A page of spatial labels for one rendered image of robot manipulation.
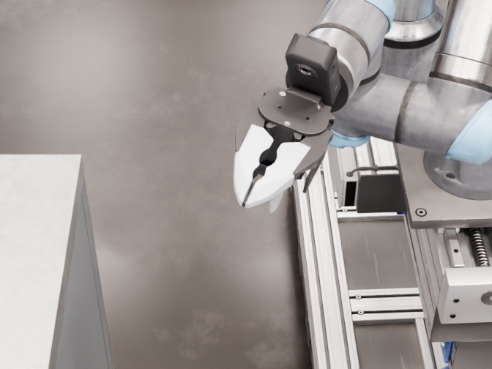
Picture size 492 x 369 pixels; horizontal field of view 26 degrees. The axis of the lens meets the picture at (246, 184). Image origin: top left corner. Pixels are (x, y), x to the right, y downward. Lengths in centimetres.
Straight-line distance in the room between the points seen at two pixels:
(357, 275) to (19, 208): 118
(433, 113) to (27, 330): 59
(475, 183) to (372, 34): 46
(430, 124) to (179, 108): 213
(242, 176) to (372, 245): 165
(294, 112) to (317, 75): 5
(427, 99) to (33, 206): 62
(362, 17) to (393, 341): 137
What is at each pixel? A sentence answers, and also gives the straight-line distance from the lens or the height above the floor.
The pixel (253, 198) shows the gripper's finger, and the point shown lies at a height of 145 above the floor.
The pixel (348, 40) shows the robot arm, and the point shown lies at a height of 147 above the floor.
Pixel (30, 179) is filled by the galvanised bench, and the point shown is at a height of 105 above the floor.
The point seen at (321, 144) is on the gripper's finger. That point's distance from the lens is 104.
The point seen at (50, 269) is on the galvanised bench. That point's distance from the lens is 148.
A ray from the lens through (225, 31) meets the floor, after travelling 359.
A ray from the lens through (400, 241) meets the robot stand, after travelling 265.
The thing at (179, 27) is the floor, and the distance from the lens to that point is 362.
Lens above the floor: 216
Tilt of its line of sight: 45 degrees down
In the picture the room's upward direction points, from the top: straight up
